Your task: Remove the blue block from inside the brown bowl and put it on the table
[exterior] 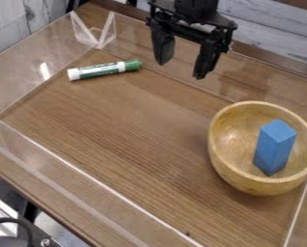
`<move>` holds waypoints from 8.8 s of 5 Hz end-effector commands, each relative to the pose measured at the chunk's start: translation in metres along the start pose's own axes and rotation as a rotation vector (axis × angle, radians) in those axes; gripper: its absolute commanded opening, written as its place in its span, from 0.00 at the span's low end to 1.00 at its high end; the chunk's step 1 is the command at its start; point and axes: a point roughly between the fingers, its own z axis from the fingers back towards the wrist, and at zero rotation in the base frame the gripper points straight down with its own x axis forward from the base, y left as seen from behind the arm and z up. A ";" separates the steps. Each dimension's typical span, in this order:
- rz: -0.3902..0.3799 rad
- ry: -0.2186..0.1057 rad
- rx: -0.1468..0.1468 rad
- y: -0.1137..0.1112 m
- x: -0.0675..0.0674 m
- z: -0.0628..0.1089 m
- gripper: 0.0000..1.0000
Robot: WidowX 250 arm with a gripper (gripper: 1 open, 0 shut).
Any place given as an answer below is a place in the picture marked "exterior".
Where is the blue rectangular block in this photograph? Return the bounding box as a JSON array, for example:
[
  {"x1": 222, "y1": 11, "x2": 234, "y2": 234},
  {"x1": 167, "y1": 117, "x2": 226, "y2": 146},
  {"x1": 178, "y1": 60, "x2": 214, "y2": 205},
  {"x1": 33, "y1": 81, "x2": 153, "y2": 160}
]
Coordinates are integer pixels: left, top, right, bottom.
[{"x1": 252, "y1": 120, "x2": 298, "y2": 176}]

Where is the black metal base plate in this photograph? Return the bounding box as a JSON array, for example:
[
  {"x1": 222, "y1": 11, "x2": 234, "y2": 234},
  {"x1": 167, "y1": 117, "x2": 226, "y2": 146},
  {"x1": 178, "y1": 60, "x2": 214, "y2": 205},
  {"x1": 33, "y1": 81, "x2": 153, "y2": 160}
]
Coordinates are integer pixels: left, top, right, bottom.
[{"x1": 16, "y1": 216, "x2": 63, "y2": 247}]

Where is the green and white marker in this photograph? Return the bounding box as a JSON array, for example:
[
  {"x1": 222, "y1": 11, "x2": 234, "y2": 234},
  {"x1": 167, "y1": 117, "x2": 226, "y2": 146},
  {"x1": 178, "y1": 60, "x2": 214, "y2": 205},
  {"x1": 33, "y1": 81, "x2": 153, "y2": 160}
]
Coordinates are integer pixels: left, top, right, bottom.
[{"x1": 67, "y1": 59, "x2": 141, "y2": 81}]

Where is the black cable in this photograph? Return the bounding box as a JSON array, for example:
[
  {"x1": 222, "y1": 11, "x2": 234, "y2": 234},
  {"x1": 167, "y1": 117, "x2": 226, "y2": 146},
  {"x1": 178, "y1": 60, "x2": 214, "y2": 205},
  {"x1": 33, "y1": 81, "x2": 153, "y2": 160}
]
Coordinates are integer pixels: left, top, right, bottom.
[{"x1": 0, "y1": 217, "x2": 35, "y2": 247}]

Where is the brown wooden bowl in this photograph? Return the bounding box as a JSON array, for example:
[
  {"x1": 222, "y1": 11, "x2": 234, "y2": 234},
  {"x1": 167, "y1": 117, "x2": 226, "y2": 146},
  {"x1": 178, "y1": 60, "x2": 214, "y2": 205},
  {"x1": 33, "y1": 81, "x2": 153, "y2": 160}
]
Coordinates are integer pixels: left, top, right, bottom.
[{"x1": 208, "y1": 101, "x2": 307, "y2": 196}]

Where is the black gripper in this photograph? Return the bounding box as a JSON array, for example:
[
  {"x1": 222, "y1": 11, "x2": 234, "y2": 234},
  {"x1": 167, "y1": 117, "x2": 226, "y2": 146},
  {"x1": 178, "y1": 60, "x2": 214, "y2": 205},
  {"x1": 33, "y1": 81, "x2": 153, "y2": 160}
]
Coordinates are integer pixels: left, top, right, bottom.
[{"x1": 147, "y1": 0, "x2": 238, "y2": 80}]

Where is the clear acrylic corner bracket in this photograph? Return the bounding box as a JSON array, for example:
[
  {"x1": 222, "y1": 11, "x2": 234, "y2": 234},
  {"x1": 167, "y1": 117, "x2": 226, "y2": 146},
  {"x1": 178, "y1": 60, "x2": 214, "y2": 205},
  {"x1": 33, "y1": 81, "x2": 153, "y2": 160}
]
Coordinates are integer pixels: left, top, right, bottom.
[{"x1": 69, "y1": 12, "x2": 116, "y2": 49}]

